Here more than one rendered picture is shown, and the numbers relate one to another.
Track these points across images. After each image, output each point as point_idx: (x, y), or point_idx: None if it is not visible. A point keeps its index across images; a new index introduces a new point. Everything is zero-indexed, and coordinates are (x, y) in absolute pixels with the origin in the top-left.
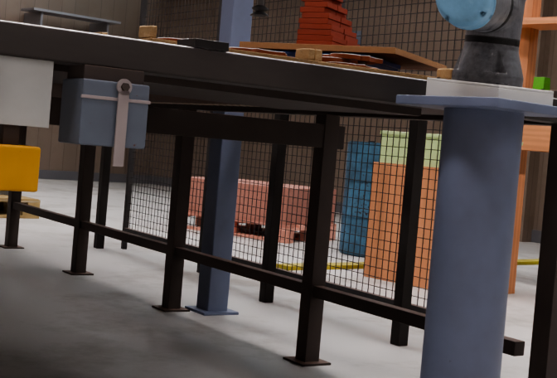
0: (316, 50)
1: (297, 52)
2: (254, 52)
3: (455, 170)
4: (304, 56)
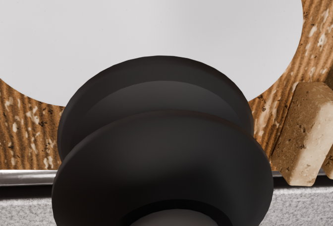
0: (326, 174)
1: (305, 114)
2: (40, 169)
3: None
4: (280, 146)
